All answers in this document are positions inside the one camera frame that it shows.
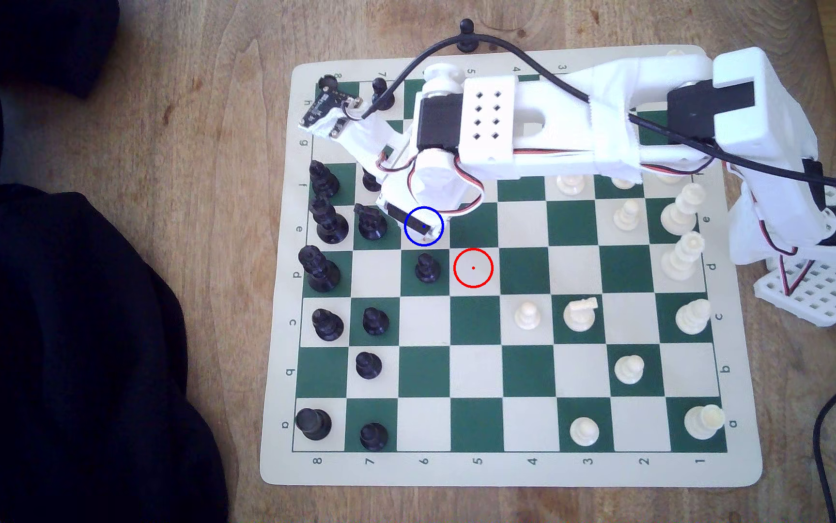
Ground white taped camera mount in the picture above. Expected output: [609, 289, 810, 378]
[316, 115, 409, 172]

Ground red black servo wire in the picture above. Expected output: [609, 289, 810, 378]
[761, 218, 826, 297]

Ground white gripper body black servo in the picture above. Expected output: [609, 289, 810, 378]
[378, 144, 486, 245]

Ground black chess king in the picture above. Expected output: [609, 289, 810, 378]
[310, 198, 350, 245]

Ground white chess king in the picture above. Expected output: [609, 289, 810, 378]
[661, 183, 707, 236]

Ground white chess bishop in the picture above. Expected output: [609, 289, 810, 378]
[675, 298, 712, 336]

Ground black chess knight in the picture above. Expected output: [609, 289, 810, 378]
[355, 203, 388, 241]

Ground white perforated base plate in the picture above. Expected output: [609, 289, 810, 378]
[754, 247, 836, 328]

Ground black chess queen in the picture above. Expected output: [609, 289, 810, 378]
[298, 245, 341, 293]

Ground white chess queen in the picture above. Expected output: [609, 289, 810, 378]
[661, 231, 705, 283]

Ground green white chess mat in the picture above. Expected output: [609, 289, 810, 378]
[260, 45, 763, 488]

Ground black cloth garment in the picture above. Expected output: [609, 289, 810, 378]
[0, 0, 230, 523]

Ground black chess bishop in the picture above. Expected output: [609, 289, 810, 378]
[309, 160, 341, 199]
[312, 308, 345, 342]

